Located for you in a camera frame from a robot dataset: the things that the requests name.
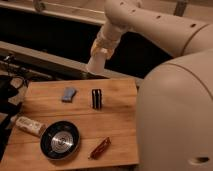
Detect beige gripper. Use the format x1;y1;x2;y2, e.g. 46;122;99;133
90;22;127;60

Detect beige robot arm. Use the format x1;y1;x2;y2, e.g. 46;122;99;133
87;0;213;171

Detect wooden board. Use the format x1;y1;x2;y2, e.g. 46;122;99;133
0;78;138;171

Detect black bag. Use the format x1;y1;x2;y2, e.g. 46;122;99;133
0;75;20;160

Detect black bowl with metal centre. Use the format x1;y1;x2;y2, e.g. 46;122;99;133
40;121;80;160

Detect small white labelled bottle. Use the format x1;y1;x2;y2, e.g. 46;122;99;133
15;116;46;137

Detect metal rail with brackets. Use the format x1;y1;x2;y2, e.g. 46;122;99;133
0;0;213;25

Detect black cables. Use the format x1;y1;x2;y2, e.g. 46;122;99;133
0;53;51;88

